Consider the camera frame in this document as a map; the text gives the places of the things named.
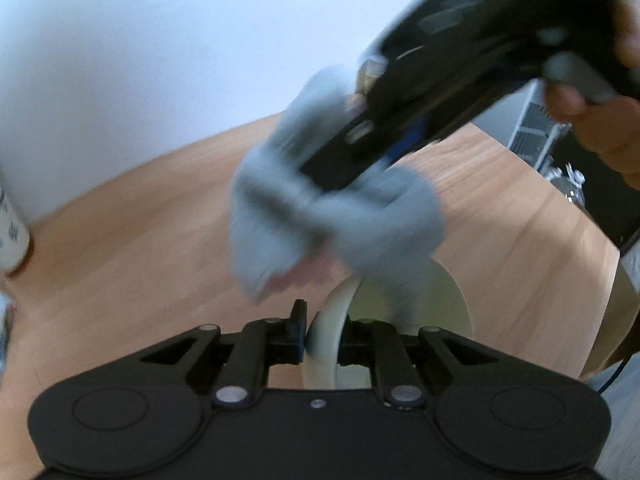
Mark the pale green bowl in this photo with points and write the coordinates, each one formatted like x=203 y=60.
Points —
x=440 y=305

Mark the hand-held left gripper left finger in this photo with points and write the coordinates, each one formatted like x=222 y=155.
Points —
x=298 y=334

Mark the person's right hand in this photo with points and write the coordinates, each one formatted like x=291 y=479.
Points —
x=605 y=125

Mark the red and white tumbler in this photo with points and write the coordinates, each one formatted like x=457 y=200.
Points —
x=12 y=230

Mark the grey and pink cloth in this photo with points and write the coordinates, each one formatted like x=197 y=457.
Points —
x=310 y=230

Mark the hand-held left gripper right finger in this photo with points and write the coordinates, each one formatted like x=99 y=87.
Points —
x=357 y=340

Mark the light grey fabric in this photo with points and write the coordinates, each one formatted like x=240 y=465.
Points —
x=620 y=430

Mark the white air purifier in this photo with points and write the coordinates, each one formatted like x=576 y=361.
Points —
x=537 y=125

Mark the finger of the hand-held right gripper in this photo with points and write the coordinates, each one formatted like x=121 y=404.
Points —
x=350 y=155

